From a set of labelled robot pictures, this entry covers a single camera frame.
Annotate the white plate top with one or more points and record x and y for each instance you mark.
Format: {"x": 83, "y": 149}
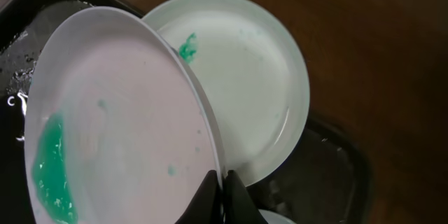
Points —
{"x": 116, "y": 131}

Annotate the black serving tray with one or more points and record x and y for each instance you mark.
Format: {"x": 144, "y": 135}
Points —
{"x": 326, "y": 179}

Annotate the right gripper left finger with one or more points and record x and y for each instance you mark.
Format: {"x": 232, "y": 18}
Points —
{"x": 205, "y": 206}

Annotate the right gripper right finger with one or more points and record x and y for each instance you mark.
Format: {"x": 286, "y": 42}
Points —
{"x": 238, "y": 205}

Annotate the white plate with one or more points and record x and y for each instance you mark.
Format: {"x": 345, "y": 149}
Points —
{"x": 275, "y": 218}
{"x": 116, "y": 131}

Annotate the pale blue plate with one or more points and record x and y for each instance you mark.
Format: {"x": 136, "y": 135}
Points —
{"x": 252, "y": 72}

